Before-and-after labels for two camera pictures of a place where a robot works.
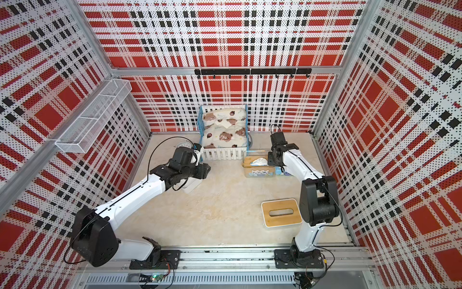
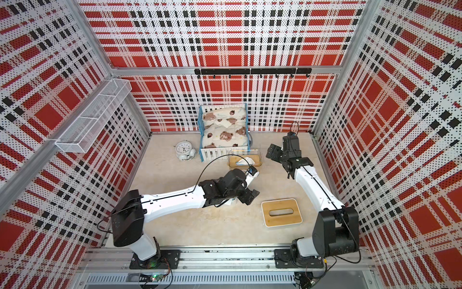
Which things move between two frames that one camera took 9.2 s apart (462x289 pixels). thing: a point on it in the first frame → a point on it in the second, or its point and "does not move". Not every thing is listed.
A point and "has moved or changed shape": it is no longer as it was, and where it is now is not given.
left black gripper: x=203 y=171 → x=248 y=196
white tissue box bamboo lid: x=281 y=214 does not move
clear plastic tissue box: x=255 y=164 has moved or changed shape
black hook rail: x=253 y=71 does not move
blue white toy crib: x=224 y=132 does not move
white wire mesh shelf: x=86 y=128 does not move
